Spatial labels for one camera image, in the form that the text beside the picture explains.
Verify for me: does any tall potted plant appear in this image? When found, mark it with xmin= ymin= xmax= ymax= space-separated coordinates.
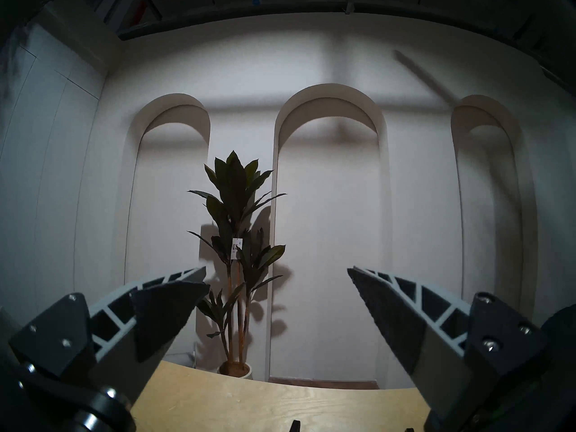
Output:
xmin=187 ymin=151 xmax=287 ymax=379

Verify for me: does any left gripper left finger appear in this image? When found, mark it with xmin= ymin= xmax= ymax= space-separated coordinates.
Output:
xmin=9 ymin=267 xmax=210 ymax=400

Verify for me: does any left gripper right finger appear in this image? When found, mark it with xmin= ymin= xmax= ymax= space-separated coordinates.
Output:
xmin=347 ymin=267 xmax=547 ymax=411

